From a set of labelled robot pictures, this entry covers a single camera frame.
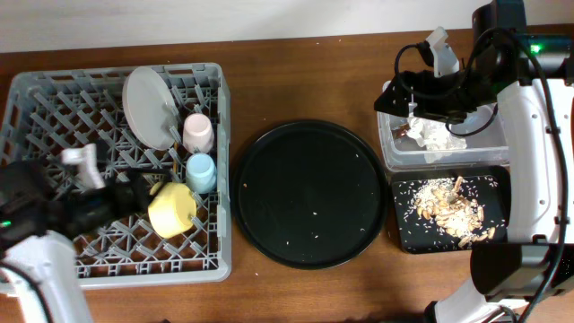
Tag light blue plastic cup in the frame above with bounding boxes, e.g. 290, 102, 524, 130
186, 153, 217, 194

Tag black round tray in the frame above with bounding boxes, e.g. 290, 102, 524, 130
230, 120, 388, 270

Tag clear plastic storage bin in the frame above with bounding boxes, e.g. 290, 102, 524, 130
377, 104, 509, 172

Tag food scraps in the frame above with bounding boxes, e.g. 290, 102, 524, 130
401, 175, 500, 249

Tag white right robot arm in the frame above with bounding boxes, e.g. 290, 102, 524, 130
374, 0, 573, 322

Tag pink plastic cup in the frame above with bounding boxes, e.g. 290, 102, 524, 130
182, 113, 214, 153

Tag yellow bowl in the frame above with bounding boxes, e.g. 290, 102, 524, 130
148, 182, 197, 239

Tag gold foil wrapper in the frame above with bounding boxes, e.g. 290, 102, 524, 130
391, 123, 410, 140

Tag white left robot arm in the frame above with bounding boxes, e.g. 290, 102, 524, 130
1, 161, 152, 322

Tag white tissue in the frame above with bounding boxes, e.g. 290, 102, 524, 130
406, 116, 467, 151

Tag black rectangular tray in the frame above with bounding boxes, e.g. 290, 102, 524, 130
389, 164, 512, 255

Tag grey dishwasher rack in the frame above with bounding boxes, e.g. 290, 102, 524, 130
1, 63, 232, 290

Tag light grey round plate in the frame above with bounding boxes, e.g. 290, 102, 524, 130
122, 66, 178, 151

